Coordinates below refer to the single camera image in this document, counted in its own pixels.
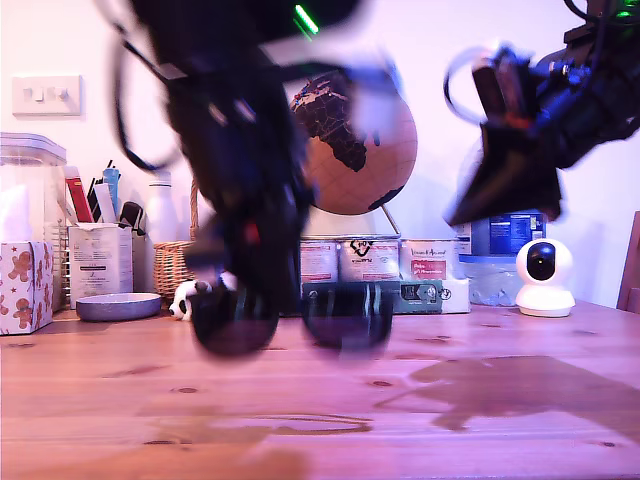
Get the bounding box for wooden chair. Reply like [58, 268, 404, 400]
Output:
[615, 209, 640, 314]

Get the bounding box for clear plastic storage container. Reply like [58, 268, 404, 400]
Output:
[0, 131, 67, 241]

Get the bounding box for printed cardboard can tray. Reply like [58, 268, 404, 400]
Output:
[279, 278, 471, 316]

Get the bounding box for arm's grey camera box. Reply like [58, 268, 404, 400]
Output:
[344, 47, 401, 141]

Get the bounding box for panda plush toy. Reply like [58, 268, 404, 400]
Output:
[168, 279, 214, 321]

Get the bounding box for white carton box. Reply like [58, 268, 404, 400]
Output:
[67, 222, 134, 309]

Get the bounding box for black clip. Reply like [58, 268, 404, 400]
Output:
[117, 200, 147, 237]

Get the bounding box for small white round camera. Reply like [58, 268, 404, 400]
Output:
[514, 238, 576, 317]

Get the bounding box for metal wire rack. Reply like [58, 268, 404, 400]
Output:
[49, 217, 70, 312]

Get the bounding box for white paper strip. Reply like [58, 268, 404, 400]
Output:
[92, 182, 117, 224]

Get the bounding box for black pen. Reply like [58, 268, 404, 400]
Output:
[85, 158, 115, 221]

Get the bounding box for arm's cable loop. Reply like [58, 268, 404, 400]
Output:
[443, 45, 499, 125]

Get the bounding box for red flat packet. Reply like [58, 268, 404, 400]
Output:
[62, 164, 95, 224]

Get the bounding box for black sunglasses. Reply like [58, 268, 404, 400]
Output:
[191, 281, 395, 362]

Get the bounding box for large clear water bottle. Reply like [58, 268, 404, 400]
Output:
[454, 147, 547, 306]

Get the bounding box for cork globe on metal stand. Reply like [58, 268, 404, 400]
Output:
[289, 74, 419, 239]

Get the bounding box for gingerbread print tissue box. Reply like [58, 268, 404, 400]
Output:
[0, 183, 54, 336]

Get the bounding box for white light switch plate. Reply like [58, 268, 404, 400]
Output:
[10, 74, 83, 118]

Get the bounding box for shallow grey bowl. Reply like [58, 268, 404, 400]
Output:
[74, 292, 163, 323]

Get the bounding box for wicker basket with handle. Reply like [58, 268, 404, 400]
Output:
[152, 177, 221, 301]

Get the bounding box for long black cable loop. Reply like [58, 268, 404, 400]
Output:
[112, 19, 181, 174]

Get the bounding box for white metal bottle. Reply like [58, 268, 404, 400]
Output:
[144, 169, 179, 296]

